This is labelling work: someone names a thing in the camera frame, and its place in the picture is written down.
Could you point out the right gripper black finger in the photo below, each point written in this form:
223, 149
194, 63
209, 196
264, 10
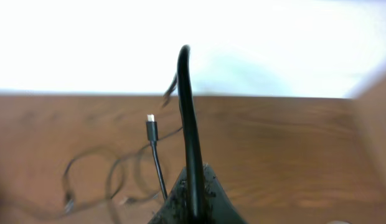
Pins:
219, 208

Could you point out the cardboard side panel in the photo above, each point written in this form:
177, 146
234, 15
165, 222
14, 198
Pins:
369, 105

